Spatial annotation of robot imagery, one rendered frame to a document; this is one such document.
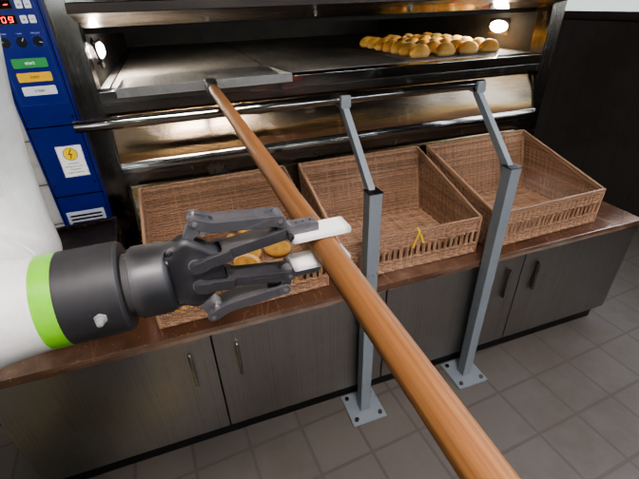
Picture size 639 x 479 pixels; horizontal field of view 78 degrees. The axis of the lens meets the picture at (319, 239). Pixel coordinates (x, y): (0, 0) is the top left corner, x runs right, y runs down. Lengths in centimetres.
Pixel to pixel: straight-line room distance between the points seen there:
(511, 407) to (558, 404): 19
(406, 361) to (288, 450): 136
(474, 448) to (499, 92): 188
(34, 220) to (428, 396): 45
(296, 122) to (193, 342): 89
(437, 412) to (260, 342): 109
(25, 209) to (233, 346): 91
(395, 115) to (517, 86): 64
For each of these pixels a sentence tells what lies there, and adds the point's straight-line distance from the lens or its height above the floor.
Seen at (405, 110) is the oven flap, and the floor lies 100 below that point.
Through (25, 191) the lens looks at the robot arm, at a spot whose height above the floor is 125.
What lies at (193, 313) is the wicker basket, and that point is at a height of 61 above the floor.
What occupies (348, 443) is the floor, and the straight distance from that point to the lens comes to 166.
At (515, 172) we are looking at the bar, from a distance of 139.
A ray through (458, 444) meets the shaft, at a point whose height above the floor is 118.
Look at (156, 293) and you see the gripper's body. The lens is 41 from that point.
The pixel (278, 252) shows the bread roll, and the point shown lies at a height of 62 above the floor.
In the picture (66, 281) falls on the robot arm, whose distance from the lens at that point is 42.
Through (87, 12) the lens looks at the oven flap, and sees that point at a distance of 136.
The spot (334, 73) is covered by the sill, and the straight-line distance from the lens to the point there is 162.
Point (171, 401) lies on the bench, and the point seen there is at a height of 31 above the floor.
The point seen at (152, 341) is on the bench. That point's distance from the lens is 128.
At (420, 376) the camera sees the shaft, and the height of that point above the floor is 118.
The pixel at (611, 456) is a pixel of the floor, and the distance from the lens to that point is 191.
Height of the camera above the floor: 142
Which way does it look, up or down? 31 degrees down
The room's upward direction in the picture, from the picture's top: 2 degrees counter-clockwise
